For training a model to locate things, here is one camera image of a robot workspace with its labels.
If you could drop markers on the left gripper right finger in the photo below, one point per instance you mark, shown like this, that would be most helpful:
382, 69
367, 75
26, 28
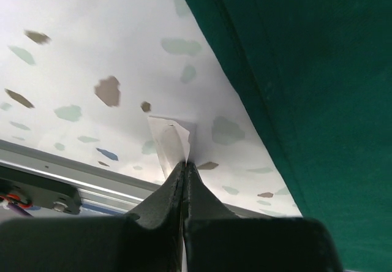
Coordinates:
207, 226

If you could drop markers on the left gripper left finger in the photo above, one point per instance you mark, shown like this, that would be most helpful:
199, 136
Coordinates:
154, 228

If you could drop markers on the green surgical drape cloth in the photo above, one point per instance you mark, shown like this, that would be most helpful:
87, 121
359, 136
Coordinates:
315, 79

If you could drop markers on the aluminium rail frame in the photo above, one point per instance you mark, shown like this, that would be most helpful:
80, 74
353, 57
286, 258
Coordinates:
104, 189

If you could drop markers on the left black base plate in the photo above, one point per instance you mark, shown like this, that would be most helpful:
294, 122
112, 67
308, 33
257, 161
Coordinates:
27, 190

